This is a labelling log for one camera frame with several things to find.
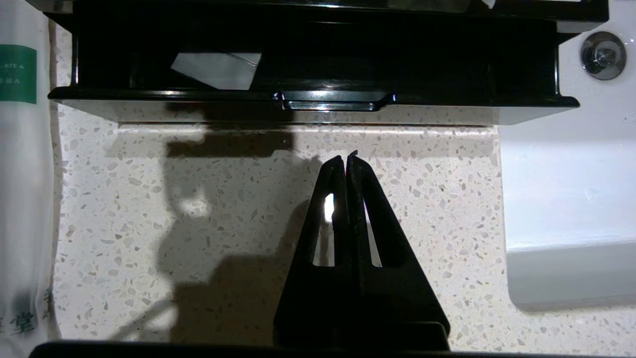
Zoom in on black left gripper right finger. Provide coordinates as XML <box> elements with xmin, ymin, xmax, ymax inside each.
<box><xmin>347</xmin><ymin>151</ymin><xmax>451</xmax><ymax>350</ymax></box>

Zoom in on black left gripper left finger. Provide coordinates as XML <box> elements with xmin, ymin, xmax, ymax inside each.
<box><xmin>272</xmin><ymin>155</ymin><xmax>359</xmax><ymax>350</ymax></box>

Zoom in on black glossy box drawer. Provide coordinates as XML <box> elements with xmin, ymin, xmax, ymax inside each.
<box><xmin>48</xmin><ymin>12</ymin><xmax>580</xmax><ymax>113</ymax></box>

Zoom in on toothbrush kit frosted sleeve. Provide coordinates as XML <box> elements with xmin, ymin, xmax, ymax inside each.
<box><xmin>0</xmin><ymin>0</ymin><xmax>56</xmax><ymax>358</ymax></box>

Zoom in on white rectangular sink basin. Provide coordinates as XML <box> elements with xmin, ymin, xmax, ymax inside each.
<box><xmin>498</xmin><ymin>0</ymin><xmax>636</xmax><ymax>313</ymax></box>

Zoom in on chrome sink drain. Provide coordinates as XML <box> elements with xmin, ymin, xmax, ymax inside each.
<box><xmin>580</xmin><ymin>31</ymin><xmax>627</xmax><ymax>81</ymax></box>

